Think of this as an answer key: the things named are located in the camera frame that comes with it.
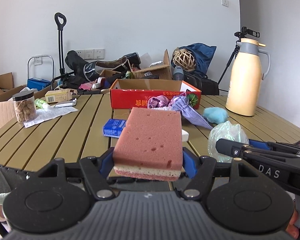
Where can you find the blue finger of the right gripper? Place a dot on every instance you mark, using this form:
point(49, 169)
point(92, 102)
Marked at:
point(259, 144)
point(229, 148)

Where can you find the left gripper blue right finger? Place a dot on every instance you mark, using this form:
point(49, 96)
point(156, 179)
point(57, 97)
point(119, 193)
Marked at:
point(190, 163)

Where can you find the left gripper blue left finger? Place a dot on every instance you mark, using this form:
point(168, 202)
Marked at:
point(106, 163)

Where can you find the green translucent plastic bag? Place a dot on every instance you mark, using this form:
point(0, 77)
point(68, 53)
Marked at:
point(229, 131)

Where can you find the blue tissue pack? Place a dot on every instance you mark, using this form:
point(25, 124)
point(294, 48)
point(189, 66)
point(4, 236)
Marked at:
point(113, 128)

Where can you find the pink layered sponge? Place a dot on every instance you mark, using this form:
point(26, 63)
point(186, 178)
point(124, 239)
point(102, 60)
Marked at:
point(150, 146)

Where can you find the purple knit pouch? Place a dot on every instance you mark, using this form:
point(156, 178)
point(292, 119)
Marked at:
point(181, 103)

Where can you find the light blue plush toy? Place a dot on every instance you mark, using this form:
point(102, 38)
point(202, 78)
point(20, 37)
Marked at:
point(215, 115)

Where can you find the khaki folding camping table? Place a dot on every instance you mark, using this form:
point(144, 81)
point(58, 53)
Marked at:
point(79, 134)

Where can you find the cream thermos jug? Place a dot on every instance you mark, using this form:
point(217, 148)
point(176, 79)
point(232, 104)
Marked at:
point(250, 67)

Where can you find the purple satin cloth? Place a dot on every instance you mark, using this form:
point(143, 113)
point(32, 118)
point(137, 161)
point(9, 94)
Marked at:
point(158, 102)

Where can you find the silver foil pouch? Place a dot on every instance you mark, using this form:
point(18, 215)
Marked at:
point(69, 103)

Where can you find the red cardboard tray box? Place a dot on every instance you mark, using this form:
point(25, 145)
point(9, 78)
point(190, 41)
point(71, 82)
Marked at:
point(129, 93)

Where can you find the white paper sheet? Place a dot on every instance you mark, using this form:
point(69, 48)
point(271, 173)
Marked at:
point(46, 115)

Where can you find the yellow small carton box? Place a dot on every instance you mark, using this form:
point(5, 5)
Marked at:
point(59, 95)

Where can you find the black boot pile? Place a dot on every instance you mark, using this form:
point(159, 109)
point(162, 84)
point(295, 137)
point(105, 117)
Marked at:
point(84, 71)

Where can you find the green small bottle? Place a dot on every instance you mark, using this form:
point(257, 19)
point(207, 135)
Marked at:
point(42, 104)

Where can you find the open brown cardboard box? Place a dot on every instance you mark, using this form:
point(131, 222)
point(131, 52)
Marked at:
point(160, 68)

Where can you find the blue fabric bag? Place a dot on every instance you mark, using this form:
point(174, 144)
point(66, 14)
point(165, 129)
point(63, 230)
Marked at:
point(203, 55)

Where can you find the clear jar with snacks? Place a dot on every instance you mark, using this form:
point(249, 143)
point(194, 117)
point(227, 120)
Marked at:
point(24, 106)

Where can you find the woven rattan ball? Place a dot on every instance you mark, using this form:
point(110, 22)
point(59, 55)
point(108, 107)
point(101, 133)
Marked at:
point(185, 59)

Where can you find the cardboard box with green liner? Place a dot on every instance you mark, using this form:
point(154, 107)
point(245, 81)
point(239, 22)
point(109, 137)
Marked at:
point(9, 180)

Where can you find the large open cardboard boxes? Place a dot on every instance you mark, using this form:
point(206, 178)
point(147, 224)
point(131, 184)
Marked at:
point(7, 90)

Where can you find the blue box with metal frame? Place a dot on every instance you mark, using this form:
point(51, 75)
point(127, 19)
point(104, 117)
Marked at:
point(40, 71)

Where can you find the wall power sockets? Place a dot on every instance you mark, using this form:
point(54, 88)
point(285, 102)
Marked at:
point(91, 54)

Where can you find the camera on tripod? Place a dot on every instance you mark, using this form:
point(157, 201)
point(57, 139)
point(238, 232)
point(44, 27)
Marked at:
point(239, 34)

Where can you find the black cart handle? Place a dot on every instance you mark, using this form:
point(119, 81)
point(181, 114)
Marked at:
point(60, 21)

